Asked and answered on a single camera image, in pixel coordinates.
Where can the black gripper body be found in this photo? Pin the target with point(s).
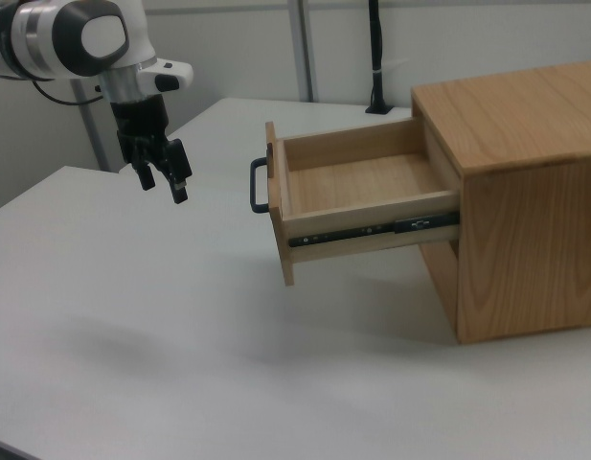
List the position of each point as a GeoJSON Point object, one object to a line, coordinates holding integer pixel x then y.
{"type": "Point", "coordinates": [141, 122]}

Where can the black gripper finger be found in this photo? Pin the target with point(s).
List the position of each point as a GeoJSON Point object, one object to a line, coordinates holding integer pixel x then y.
{"type": "Point", "coordinates": [176, 170]}
{"type": "Point", "coordinates": [143, 176]}

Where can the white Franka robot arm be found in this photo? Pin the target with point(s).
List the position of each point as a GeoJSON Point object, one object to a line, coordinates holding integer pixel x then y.
{"type": "Point", "coordinates": [60, 40]}

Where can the wooden cabinet box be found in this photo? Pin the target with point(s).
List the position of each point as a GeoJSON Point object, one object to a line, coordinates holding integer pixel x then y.
{"type": "Point", "coordinates": [520, 201]}

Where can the grey metal partition post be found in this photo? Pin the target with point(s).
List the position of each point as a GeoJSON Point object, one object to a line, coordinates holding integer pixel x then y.
{"type": "Point", "coordinates": [90, 124]}
{"type": "Point", "coordinates": [304, 48]}

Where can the black camera stand pole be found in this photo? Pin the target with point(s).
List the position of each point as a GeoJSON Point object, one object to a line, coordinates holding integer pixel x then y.
{"type": "Point", "coordinates": [377, 57]}

